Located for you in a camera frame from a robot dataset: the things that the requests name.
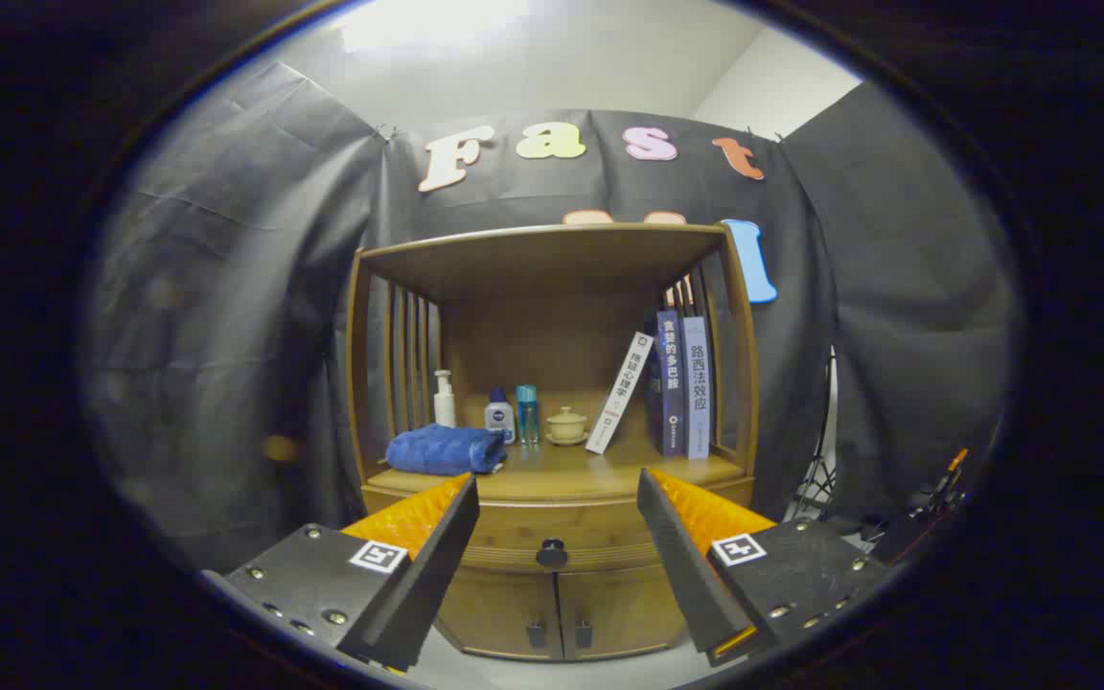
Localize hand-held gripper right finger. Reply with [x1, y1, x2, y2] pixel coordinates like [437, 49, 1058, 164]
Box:
[636, 468, 890, 669]

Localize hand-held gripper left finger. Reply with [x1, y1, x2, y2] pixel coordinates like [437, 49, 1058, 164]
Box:
[224, 472, 481, 674]

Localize wooden cabinet door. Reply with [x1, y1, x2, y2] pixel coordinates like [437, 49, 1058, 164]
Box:
[435, 565, 563, 660]
[557, 565, 689, 660]

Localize wooden countertop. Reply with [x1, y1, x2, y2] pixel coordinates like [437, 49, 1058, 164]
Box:
[365, 441, 749, 504]

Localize wooden cabinet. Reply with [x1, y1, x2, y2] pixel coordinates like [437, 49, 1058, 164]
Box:
[346, 222, 762, 662]

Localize blue folded towel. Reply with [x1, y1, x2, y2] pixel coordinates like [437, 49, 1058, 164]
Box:
[386, 425, 507, 476]

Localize black book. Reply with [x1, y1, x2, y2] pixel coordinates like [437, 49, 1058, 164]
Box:
[646, 335, 668, 451]

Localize white bottle with blue cap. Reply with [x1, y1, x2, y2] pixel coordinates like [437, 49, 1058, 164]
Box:
[485, 387, 516, 445]

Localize pale lilac book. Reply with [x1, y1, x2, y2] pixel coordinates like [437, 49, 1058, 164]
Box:
[681, 316, 712, 460]

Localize beige lidded teacup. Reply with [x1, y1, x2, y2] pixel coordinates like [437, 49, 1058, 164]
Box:
[545, 406, 590, 447]

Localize dark blue book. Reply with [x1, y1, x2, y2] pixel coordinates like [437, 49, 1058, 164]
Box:
[655, 309, 687, 457]

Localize white book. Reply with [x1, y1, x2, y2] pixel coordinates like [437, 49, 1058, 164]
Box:
[586, 332, 655, 455]

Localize black and orange device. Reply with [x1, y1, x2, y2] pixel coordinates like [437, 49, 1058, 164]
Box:
[873, 448, 975, 566]

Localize black backdrop cloth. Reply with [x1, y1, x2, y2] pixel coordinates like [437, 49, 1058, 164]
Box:
[82, 62, 1023, 576]

